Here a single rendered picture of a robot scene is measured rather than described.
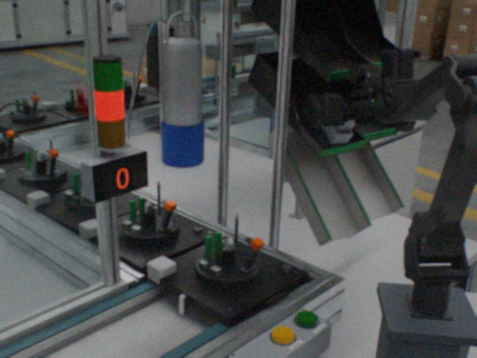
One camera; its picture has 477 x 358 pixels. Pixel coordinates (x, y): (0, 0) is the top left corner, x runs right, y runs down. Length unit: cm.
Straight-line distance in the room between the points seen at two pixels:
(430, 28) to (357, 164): 844
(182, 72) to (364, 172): 79
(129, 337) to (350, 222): 58
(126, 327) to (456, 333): 59
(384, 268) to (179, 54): 98
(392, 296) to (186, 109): 122
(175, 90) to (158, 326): 107
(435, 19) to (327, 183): 859
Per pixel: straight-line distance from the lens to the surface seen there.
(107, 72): 103
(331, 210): 138
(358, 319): 133
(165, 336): 115
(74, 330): 115
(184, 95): 205
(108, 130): 106
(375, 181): 154
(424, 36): 996
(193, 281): 120
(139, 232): 135
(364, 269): 152
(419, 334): 97
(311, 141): 127
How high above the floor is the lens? 159
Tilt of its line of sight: 24 degrees down
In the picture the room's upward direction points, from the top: 1 degrees clockwise
